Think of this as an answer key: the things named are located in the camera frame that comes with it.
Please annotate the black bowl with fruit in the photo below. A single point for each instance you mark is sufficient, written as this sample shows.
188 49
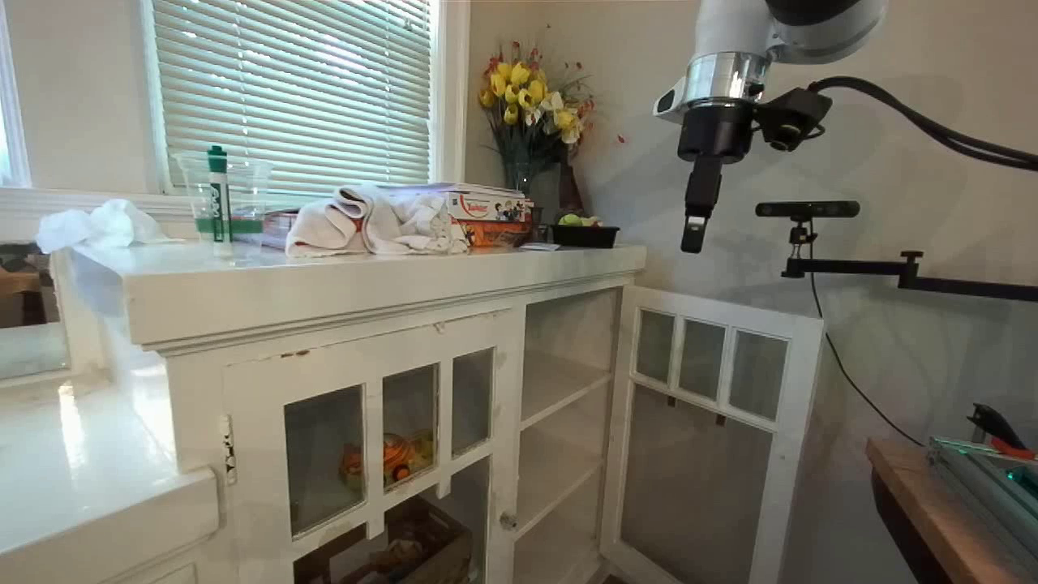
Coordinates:
583 231

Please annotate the orange toy inside cabinet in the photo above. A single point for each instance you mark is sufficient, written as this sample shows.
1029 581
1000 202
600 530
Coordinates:
400 459

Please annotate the white glass-door cabinet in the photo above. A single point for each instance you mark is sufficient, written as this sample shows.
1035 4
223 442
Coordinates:
277 365

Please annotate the white window blinds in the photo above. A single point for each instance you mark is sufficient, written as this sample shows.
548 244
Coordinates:
303 97

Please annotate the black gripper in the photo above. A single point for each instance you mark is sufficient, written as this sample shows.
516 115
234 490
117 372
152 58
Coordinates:
708 136

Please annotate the green and white bottle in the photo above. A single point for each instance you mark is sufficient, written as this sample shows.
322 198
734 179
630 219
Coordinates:
224 179

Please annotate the open white cabinet door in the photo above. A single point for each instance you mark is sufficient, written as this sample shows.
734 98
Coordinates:
710 408

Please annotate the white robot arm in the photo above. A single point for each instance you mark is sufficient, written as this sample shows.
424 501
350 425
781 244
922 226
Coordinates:
720 93

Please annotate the white towel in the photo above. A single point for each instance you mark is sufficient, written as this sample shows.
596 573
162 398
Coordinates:
434 219

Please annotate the wooden table with items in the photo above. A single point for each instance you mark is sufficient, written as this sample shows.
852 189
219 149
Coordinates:
961 511

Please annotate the yellow flower bouquet in vase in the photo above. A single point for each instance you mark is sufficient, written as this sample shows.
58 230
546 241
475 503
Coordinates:
536 121

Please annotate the brown basket inside cabinet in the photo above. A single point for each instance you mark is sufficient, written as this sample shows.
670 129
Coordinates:
419 548

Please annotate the crumpled white plastic bag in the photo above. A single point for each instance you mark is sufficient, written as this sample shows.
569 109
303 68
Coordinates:
110 226

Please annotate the orange board game box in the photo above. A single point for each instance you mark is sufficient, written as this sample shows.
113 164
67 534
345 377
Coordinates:
494 235

